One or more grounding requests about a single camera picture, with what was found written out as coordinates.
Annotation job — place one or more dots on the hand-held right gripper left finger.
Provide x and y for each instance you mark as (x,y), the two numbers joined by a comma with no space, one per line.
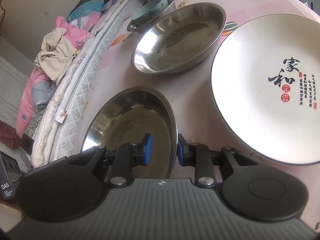
(148,150)

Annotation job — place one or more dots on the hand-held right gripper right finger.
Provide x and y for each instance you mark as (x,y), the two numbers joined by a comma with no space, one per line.
(182,152)

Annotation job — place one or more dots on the medium stainless steel plate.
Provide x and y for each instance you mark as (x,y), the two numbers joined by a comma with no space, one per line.
(130,120)

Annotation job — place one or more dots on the white ceramic plate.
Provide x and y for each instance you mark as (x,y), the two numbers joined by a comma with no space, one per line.
(250,92)

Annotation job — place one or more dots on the large stainless steel plate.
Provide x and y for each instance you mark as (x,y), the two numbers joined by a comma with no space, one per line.
(178,37)

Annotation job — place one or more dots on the teal ceramic bowl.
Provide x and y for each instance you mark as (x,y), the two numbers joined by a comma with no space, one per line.
(150,8)

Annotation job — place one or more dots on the green leaf patterned pillow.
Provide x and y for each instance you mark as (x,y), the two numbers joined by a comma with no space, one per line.
(36,123)

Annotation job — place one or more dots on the pink patterned tablecloth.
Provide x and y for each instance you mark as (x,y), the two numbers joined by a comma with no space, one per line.
(200,87)

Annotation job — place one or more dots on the pile of clothes and bedding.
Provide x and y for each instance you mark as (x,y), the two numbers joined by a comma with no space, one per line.
(27,100)

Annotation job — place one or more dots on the white panelled door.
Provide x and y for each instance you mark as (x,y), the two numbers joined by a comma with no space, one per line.
(10,87)

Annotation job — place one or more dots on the cream cloth garment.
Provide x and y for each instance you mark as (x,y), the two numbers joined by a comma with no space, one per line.
(55,52)

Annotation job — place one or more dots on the teal patterned quilt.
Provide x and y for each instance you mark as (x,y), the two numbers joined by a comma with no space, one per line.
(85,11)

